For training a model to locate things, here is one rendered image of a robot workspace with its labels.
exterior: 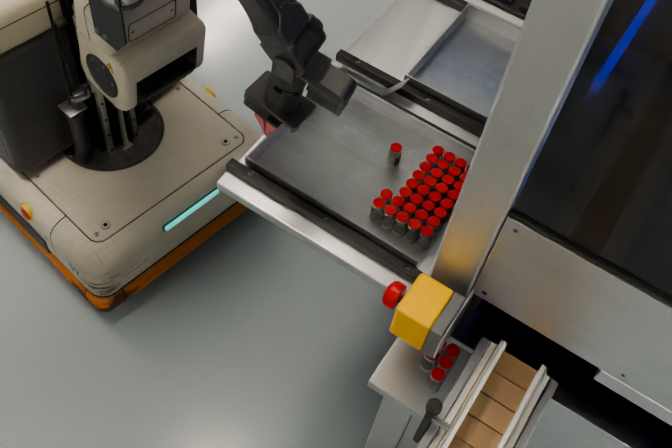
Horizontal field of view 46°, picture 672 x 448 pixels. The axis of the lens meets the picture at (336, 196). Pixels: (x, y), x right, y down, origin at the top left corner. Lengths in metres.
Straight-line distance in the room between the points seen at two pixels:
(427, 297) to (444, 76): 0.60
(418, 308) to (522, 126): 0.33
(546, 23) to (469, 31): 0.90
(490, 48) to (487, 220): 0.71
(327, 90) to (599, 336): 0.51
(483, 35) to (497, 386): 0.78
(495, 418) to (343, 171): 0.50
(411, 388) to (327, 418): 0.92
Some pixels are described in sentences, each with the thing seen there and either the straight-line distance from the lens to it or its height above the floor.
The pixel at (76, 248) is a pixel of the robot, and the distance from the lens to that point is 2.04.
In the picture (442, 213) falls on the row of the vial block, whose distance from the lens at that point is 1.29.
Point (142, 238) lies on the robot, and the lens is 2.04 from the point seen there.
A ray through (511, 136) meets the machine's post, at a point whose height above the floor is 1.33.
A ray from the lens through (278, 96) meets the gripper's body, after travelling 1.23.
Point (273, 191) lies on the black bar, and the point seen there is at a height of 0.90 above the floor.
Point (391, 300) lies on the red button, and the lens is 1.10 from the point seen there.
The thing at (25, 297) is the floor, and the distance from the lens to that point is 2.31.
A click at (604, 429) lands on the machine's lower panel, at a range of 1.25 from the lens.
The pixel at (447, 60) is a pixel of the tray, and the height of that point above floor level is 0.88.
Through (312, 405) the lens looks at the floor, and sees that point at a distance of 2.10.
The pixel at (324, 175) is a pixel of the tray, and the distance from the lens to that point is 1.36.
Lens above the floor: 1.96
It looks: 54 degrees down
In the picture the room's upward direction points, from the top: 9 degrees clockwise
